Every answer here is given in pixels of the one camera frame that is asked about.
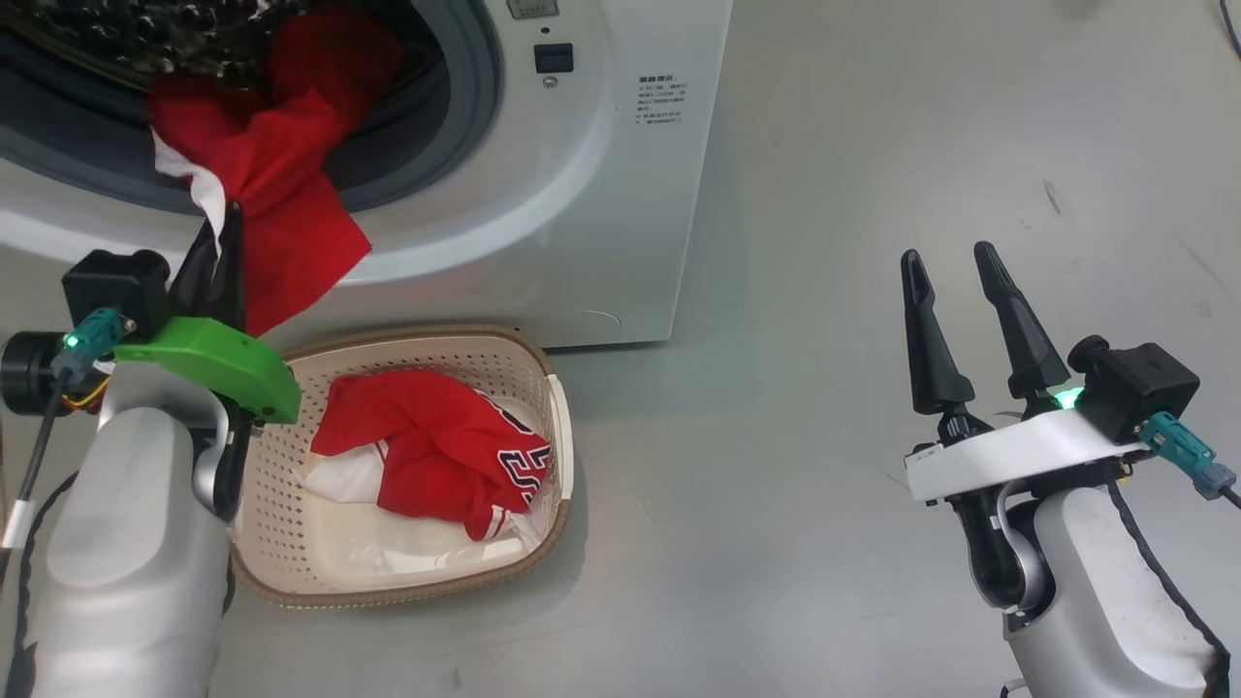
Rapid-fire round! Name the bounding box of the black round left gripper motor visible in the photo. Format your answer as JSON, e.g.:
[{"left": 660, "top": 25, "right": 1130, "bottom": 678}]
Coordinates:
[{"left": 0, "top": 332, "right": 71, "bottom": 418}]

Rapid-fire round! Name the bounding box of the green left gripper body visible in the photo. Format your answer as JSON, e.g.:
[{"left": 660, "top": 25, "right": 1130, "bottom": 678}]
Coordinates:
[{"left": 114, "top": 317, "right": 302, "bottom": 425}]

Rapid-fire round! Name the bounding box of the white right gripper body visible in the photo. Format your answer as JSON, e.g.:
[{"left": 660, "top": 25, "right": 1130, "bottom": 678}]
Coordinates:
[{"left": 904, "top": 388, "right": 1150, "bottom": 505}]

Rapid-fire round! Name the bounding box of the red and white garment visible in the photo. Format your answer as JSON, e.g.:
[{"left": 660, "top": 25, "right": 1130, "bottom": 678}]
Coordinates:
[{"left": 148, "top": 10, "right": 406, "bottom": 338}]

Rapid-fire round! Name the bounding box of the cream perforated laundry basket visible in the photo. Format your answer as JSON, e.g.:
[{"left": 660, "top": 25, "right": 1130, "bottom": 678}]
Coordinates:
[{"left": 230, "top": 325, "right": 575, "bottom": 609}]

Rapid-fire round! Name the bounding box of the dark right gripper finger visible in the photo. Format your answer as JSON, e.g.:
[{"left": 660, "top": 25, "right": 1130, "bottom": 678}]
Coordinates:
[
  {"left": 973, "top": 241, "right": 1071, "bottom": 400},
  {"left": 900, "top": 249, "right": 976, "bottom": 416}
]

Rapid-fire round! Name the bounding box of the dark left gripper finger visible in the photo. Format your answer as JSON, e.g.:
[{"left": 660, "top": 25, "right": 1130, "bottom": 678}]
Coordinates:
[
  {"left": 208, "top": 202, "right": 245, "bottom": 331},
  {"left": 170, "top": 218, "right": 217, "bottom": 319}
]

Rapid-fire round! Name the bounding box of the teal right camera cable plug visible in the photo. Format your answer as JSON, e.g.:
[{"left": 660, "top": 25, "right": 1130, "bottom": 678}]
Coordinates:
[{"left": 1139, "top": 411, "right": 1241, "bottom": 510}]

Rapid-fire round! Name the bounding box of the red jersey with number print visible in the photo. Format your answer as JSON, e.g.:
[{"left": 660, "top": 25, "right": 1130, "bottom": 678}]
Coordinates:
[{"left": 305, "top": 368, "right": 556, "bottom": 573}]

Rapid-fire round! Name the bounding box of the teal camera cable plug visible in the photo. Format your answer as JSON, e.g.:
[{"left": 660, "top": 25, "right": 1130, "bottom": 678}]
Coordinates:
[
  {"left": 1139, "top": 411, "right": 1241, "bottom": 510},
  {"left": 0, "top": 307, "right": 137, "bottom": 583}
]

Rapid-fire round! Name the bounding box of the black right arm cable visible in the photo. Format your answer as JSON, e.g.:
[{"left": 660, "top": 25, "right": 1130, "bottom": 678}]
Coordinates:
[{"left": 1105, "top": 480, "right": 1232, "bottom": 698}]

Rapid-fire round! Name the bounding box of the teal left camera cable plug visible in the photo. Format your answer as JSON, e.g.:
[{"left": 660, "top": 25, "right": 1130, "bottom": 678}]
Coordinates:
[{"left": 0, "top": 307, "right": 137, "bottom": 583}]

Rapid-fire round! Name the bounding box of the white front-load washing machine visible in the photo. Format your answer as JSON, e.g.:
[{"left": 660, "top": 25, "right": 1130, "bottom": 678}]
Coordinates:
[{"left": 0, "top": 0, "right": 735, "bottom": 350}]

